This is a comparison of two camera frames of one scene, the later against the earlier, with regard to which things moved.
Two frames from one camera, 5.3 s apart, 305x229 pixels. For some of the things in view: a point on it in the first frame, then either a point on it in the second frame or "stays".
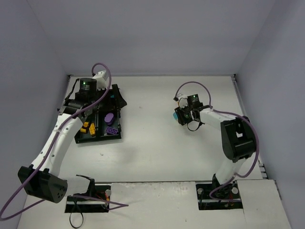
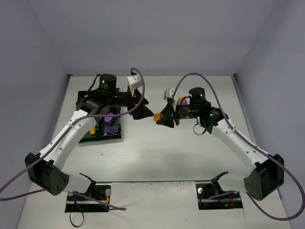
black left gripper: (114, 96) to (133, 104)
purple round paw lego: (108, 118) stays
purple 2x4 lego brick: (111, 130) stays
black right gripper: (180, 116) to (175, 113)
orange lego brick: (92, 129) stays
